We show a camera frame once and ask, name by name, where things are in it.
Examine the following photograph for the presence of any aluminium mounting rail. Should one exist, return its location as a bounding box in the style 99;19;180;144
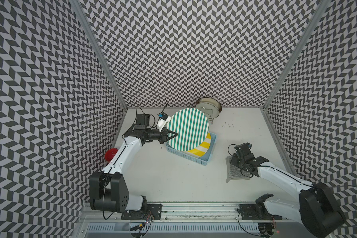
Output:
78;197;301;223

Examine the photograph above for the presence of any yellow striped plate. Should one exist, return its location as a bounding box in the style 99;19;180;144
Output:
186;133;211;158

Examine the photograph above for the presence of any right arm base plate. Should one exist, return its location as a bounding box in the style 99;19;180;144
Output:
237;203;283;221

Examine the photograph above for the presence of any grey knitted dish cloth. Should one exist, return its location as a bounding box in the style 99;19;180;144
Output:
226;156;251;183

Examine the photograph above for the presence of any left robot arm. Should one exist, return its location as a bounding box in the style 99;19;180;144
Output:
89;128;178;213

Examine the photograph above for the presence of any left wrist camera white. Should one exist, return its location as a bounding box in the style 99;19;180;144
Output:
156;112;172;131

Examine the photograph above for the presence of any light blue plastic basket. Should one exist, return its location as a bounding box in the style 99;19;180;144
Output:
166;132;217;166

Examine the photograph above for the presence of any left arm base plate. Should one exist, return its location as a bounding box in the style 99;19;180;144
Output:
121;203;163;221

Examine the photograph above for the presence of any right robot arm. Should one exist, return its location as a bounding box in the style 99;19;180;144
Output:
231;143;346;238

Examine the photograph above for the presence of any red round object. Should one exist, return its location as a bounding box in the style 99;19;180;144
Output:
104;148;119;162

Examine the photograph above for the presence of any wire lid stand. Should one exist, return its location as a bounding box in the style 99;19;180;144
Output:
204;110;214;124

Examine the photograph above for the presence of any green striped plate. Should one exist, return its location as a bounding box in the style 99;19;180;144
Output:
166;108;209;151

